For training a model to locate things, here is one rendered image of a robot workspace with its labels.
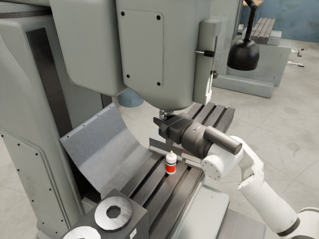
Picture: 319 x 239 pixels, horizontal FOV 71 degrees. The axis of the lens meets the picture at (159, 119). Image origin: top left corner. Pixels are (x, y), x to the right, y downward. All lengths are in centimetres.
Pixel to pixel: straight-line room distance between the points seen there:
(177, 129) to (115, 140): 47
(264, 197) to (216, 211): 40
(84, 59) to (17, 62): 26
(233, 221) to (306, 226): 49
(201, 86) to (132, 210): 36
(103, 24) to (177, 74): 21
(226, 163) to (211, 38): 30
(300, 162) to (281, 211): 210
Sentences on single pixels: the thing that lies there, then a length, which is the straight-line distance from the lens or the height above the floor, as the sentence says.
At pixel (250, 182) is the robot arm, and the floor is 122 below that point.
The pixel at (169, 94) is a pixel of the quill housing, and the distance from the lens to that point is 56.
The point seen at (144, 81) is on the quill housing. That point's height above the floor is 141.
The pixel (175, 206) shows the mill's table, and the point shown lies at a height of 96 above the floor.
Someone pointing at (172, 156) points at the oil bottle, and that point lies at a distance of 87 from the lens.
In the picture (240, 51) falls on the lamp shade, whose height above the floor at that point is 149.
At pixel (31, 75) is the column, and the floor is 137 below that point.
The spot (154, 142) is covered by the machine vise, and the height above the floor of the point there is 101.
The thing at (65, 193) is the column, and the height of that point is 81.
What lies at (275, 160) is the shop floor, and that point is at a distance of 262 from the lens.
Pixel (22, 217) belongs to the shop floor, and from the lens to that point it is 223.
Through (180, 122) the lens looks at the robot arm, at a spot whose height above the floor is 126.
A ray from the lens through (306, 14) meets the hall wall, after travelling 710.
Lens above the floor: 166
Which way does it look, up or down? 35 degrees down
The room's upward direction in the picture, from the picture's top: straight up
